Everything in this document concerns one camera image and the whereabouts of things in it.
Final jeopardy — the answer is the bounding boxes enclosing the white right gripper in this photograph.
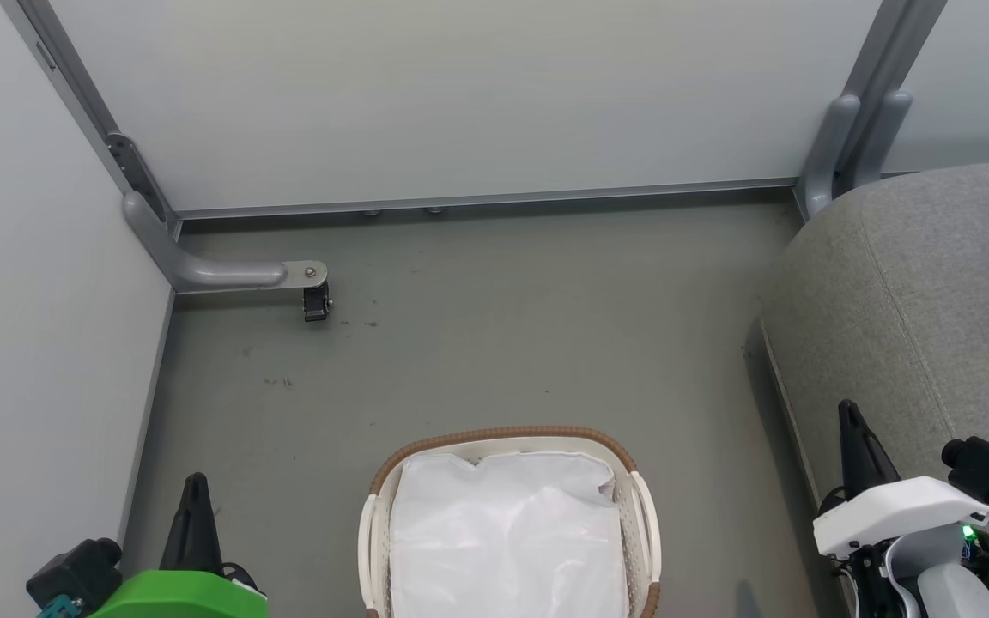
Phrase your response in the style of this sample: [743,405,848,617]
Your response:
[812,399,989,560]

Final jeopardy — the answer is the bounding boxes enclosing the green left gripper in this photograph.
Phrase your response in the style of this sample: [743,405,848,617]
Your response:
[85,472,270,618]

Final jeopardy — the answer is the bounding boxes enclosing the grey fabric sofa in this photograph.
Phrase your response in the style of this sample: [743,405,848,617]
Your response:
[756,159,989,618]

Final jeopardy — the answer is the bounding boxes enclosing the cream laundry basket brown rim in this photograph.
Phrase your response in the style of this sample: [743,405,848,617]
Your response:
[358,426,663,618]

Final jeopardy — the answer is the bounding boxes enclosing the grey curved partition foot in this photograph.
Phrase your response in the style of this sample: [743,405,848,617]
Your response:
[123,191,330,295]

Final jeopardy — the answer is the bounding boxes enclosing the black caster wheel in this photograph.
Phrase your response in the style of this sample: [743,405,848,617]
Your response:
[302,283,334,324]

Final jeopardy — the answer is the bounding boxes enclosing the grey upright foot tube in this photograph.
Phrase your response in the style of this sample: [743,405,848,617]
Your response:
[802,94,862,218]
[855,88,914,191]

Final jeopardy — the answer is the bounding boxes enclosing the white basket liner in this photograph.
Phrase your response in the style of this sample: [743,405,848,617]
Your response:
[388,451,630,618]

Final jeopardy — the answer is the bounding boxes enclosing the grey partition bottom rail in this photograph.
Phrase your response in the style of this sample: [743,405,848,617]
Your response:
[175,177,799,221]

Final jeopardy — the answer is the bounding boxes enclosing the grey partition post with bracket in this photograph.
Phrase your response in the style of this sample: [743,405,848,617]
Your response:
[0,0,183,243]

